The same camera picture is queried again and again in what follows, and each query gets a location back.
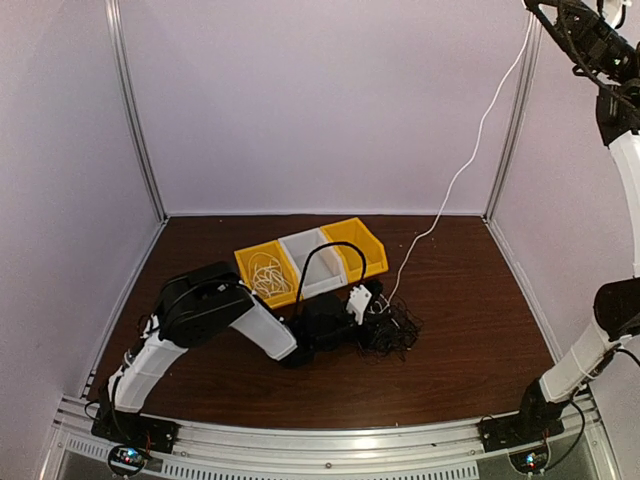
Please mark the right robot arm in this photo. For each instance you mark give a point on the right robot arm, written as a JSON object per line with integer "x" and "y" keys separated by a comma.
{"x": 581, "y": 192}

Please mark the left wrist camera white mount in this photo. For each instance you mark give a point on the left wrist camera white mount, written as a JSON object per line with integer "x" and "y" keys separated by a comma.
{"x": 365, "y": 299}

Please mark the right round controller board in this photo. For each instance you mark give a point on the right round controller board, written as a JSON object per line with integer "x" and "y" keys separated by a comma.
{"x": 529, "y": 461}

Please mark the round controller board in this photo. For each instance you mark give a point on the round controller board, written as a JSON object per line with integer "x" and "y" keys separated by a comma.
{"x": 529, "y": 461}
{"x": 125, "y": 460}

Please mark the left yellow plastic bin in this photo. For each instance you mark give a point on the left yellow plastic bin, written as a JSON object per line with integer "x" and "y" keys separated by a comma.
{"x": 266, "y": 269}

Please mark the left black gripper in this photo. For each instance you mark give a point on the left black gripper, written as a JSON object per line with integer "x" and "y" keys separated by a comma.
{"x": 371, "y": 329}

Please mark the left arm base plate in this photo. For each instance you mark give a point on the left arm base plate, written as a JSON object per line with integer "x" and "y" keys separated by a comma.
{"x": 138, "y": 431}

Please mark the aluminium frame post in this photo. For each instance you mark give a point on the aluminium frame post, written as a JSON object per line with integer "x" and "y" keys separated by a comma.
{"x": 525, "y": 79}
{"x": 131, "y": 110}

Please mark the left round controller board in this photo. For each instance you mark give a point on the left round controller board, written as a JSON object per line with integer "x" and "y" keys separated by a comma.
{"x": 125, "y": 460}

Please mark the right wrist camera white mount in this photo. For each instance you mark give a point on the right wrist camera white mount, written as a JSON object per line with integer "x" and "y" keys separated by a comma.
{"x": 613, "y": 12}

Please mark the front aluminium rail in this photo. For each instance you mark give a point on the front aluminium rail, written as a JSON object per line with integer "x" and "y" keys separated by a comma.
{"x": 449, "y": 450}

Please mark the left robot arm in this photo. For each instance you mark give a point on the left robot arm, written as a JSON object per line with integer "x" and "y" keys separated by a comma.
{"x": 195, "y": 307}

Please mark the left aluminium frame post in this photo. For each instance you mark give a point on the left aluminium frame post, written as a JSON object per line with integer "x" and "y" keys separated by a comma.
{"x": 131, "y": 110}

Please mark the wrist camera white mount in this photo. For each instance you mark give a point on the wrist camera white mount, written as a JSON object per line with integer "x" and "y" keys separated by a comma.
{"x": 613, "y": 12}
{"x": 365, "y": 299}

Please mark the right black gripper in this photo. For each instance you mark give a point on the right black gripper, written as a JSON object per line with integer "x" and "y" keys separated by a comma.
{"x": 588, "y": 33}

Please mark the right aluminium frame post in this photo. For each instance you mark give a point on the right aluminium frame post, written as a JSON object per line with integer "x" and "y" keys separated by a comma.
{"x": 525, "y": 79}

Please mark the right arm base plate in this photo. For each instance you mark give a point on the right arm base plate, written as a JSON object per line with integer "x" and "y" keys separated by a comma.
{"x": 508, "y": 432}

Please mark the white plastic bin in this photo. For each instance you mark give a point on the white plastic bin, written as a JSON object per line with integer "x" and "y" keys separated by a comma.
{"x": 325, "y": 271}

